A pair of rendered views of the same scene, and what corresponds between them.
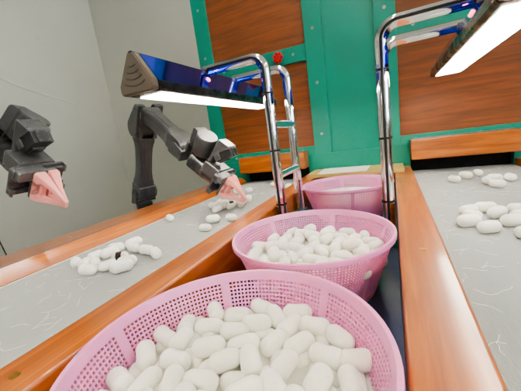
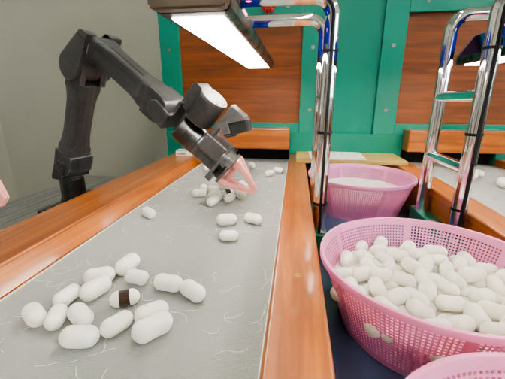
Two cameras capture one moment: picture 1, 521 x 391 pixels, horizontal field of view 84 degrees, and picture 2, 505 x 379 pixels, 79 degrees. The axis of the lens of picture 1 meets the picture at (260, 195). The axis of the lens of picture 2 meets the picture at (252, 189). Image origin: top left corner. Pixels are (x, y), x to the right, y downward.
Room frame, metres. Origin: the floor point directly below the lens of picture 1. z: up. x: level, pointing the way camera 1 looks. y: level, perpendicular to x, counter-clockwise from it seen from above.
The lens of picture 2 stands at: (0.21, 0.23, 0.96)
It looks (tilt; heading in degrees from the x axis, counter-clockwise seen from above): 17 degrees down; 343
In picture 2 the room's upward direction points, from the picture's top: straight up
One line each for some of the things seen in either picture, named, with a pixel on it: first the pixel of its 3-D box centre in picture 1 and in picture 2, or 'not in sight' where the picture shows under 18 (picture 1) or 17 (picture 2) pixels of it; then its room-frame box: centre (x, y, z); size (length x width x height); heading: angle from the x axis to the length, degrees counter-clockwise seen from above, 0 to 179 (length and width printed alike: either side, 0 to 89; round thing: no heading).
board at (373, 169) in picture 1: (353, 171); (346, 157); (1.06, -0.36, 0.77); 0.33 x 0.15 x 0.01; 65
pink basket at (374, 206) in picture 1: (346, 197); (358, 191); (0.86, -0.26, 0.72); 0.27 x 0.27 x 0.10
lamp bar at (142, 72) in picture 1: (222, 89); (241, 32); (0.83, 0.06, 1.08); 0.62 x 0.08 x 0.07; 155
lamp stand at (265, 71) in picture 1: (257, 151); (280, 128); (0.79, -0.01, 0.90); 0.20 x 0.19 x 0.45; 155
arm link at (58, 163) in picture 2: (144, 195); (72, 167); (1.15, 0.46, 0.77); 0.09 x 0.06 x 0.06; 135
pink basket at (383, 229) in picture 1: (312, 256); (424, 291); (0.47, -0.08, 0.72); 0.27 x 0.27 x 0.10
